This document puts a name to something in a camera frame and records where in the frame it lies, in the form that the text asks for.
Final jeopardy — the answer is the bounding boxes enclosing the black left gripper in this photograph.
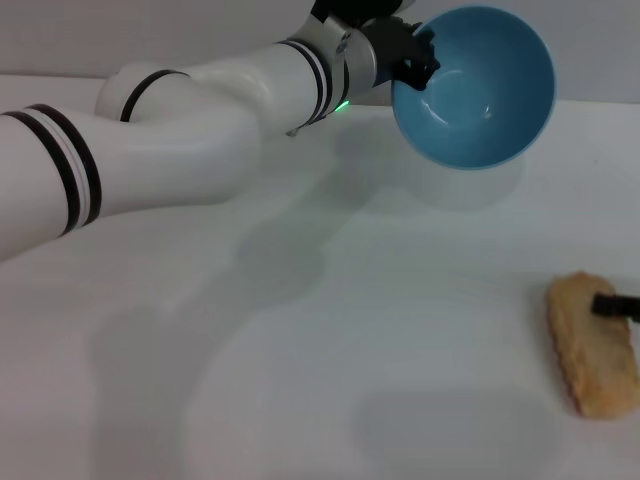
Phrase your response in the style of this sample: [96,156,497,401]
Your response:
[357,17,442,93]

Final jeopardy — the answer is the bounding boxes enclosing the ridged orange bread loaf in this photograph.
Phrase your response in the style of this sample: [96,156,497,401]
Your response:
[545,270,640,420]

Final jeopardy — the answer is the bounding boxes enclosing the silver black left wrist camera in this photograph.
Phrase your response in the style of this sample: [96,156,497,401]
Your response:
[310,0,416,27]

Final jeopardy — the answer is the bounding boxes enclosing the blue bowl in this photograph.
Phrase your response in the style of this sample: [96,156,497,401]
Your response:
[390,4,557,172]

